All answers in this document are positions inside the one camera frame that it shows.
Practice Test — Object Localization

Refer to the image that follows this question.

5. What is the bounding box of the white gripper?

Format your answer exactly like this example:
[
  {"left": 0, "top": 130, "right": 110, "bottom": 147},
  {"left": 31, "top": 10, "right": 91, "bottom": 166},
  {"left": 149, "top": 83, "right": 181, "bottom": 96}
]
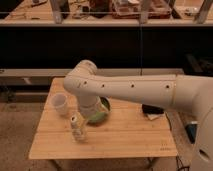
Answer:
[{"left": 78, "top": 96, "right": 101, "bottom": 118}]

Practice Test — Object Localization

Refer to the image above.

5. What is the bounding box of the white ceramic cup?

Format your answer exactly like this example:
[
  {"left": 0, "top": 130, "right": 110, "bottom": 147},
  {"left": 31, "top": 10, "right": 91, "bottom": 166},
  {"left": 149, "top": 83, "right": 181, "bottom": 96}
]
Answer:
[{"left": 50, "top": 93, "right": 68, "bottom": 117}]

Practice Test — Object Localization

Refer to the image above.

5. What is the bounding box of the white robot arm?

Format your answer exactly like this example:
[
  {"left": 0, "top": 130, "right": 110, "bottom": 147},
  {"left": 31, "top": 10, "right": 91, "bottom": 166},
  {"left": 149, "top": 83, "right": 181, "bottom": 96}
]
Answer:
[{"left": 63, "top": 60, "right": 213, "bottom": 171}]

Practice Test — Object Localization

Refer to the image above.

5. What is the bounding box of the green bowl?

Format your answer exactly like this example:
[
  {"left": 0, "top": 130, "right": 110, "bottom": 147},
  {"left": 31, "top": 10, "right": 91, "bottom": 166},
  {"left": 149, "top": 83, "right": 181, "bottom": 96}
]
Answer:
[{"left": 88, "top": 97, "right": 111, "bottom": 124}]

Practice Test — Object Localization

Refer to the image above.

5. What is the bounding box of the wooden table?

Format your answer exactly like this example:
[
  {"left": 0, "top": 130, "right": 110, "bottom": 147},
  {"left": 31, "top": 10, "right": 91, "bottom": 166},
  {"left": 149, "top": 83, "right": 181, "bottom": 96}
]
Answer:
[{"left": 28, "top": 77, "right": 179, "bottom": 161}]

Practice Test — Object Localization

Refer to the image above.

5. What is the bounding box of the black box on table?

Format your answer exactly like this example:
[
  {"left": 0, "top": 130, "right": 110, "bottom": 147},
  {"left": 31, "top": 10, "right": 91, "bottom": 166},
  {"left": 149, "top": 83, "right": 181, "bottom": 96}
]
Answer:
[{"left": 142, "top": 105, "right": 164, "bottom": 115}]

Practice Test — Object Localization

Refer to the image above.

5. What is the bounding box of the black foot pedal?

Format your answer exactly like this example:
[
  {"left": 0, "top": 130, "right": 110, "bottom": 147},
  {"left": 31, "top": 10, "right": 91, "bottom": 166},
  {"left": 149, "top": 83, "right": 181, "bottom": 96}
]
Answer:
[{"left": 185, "top": 122, "right": 197, "bottom": 144}]

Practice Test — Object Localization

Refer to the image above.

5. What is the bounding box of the long wooden workbench shelf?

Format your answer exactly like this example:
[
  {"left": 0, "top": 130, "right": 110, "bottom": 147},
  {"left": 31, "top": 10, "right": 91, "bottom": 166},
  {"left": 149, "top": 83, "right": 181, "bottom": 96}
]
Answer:
[{"left": 0, "top": 0, "right": 213, "bottom": 27}]

